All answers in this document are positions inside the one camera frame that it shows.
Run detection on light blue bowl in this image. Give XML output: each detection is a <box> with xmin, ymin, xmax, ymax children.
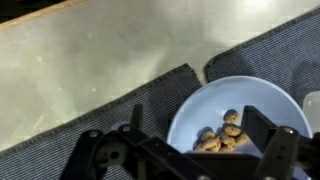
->
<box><xmin>167</xmin><ymin>76</ymin><xmax>311</xmax><ymax>153</ymax></box>

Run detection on brown cookie pieces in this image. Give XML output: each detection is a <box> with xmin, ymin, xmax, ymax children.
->
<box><xmin>193</xmin><ymin>110</ymin><xmax>249</xmax><ymax>152</ymax></box>

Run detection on dark blue placemat left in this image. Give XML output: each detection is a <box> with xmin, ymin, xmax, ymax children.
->
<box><xmin>0</xmin><ymin>64</ymin><xmax>201</xmax><ymax>180</ymax></box>

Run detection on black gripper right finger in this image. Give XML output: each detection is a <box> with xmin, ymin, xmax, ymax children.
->
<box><xmin>241</xmin><ymin>106</ymin><xmax>277</xmax><ymax>157</ymax></box>

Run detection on dark blue placemat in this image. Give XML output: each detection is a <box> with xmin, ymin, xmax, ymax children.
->
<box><xmin>0</xmin><ymin>64</ymin><xmax>201</xmax><ymax>180</ymax></box>
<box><xmin>205</xmin><ymin>7</ymin><xmax>320</xmax><ymax>104</ymax></box>

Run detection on clear plastic lunch box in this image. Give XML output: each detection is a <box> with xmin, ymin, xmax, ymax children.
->
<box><xmin>303</xmin><ymin>91</ymin><xmax>320</xmax><ymax>128</ymax></box>

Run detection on dark blue placemat right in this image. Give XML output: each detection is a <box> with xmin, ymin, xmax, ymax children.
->
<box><xmin>205</xmin><ymin>7</ymin><xmax>320</xmax><ymax>104</ymax></box>

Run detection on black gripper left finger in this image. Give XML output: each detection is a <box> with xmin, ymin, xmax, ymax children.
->
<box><xmin>130</xmin><ymin>104</ymin><xmax>143</xmax><ymax>129</ymax></box>

